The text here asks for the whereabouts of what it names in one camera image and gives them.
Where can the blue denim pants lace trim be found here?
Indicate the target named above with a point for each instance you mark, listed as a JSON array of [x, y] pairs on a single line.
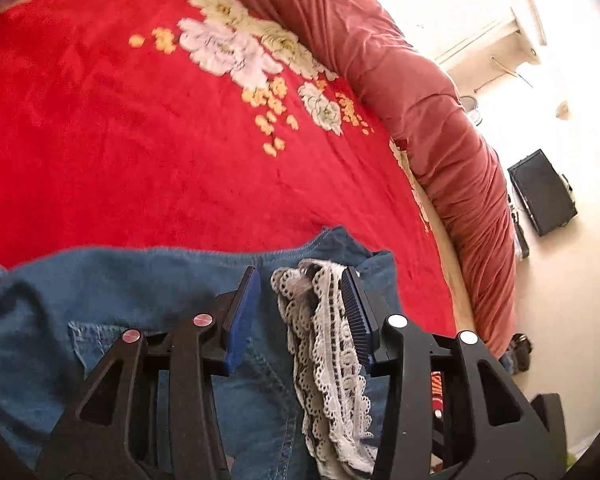
[[130, 285]]

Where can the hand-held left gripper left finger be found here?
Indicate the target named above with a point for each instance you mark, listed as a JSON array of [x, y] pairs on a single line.
[[240, 320]]

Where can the red floral blanket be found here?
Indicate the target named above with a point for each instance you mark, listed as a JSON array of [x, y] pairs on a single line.
[[105, 135]]

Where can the grey round object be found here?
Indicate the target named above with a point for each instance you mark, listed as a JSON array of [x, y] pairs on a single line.
[[472, 107]]

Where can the pink-red comforter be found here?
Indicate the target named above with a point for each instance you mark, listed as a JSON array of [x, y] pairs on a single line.
[[430, 110]]

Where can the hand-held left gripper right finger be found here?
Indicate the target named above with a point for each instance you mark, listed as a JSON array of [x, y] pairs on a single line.
[[360, 315]]

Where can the black flat screen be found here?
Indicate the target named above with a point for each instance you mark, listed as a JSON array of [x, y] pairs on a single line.
[[540, 190]]

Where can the dark small object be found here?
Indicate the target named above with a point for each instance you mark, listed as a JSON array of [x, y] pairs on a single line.
[[520, 352]]

